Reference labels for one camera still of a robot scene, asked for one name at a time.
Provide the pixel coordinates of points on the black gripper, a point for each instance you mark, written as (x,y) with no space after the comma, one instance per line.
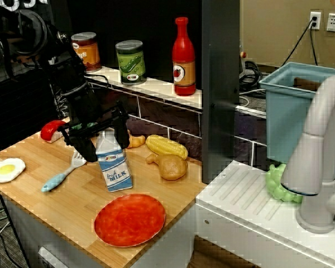
(86,111)

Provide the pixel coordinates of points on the blue white milk carton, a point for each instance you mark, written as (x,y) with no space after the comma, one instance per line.
(115,173)

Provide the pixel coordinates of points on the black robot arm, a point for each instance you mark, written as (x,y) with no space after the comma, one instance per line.
(72,72)

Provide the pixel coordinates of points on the green toy broccoli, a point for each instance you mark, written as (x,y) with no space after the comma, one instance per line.
(77,126)

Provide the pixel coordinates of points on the orange toy croissant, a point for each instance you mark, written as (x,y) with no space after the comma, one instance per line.
(136,141)

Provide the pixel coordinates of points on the yellow toy corn cob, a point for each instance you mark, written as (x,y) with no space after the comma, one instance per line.
(164,145)

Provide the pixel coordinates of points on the toy chicken drumstick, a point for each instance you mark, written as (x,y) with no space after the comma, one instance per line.
(171,167)

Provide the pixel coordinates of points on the green peas can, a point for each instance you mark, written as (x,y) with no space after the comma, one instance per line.
(131,64)

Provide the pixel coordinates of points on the orange round plate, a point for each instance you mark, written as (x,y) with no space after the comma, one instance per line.
(129,220)

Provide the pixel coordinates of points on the orange beans can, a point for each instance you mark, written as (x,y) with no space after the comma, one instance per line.
(90,53)

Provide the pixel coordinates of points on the toy fried egg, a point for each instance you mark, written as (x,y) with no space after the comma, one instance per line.
(5,170)

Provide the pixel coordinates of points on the red ketchup bottle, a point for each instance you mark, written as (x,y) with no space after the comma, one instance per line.
(184,56)

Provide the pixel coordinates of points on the white drawer cabinet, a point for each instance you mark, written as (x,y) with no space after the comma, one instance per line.
(170,245)

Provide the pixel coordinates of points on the black kitchen shelf unit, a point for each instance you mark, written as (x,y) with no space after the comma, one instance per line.
(220,83)

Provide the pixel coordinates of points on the white sink unit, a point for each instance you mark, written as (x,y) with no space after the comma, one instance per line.
(240,201)

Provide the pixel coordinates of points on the light blue plastic bin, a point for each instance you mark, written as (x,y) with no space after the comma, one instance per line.
(284,125)

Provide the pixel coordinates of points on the brown object in bin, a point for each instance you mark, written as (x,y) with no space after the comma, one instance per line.
(304,83)

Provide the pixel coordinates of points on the grey toy faucet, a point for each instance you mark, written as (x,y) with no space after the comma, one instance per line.
(315,153)

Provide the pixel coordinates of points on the white wall outlet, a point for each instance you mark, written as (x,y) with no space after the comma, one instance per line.
(333,22)
(315,21)

